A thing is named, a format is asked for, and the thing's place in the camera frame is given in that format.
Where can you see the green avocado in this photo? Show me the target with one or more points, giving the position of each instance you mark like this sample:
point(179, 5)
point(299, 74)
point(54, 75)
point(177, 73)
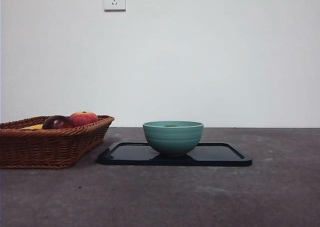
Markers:
point(170, 125)

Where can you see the teal ceramic bowl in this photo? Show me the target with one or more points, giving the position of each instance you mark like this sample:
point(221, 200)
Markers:
point(172, 142)

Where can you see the dark green plastic tray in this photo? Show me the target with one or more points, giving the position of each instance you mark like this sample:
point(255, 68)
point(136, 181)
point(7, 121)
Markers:
point(125, 157)

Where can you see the red apple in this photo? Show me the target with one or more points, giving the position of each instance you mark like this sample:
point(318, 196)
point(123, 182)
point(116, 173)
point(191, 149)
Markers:
point(85, 118)

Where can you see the yellow banana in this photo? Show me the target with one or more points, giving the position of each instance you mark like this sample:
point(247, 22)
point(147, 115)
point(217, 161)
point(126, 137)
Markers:
point(33, 127)

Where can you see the brown wicker basket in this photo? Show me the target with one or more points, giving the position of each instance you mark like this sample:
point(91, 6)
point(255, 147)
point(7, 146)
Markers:
point(37, 149)

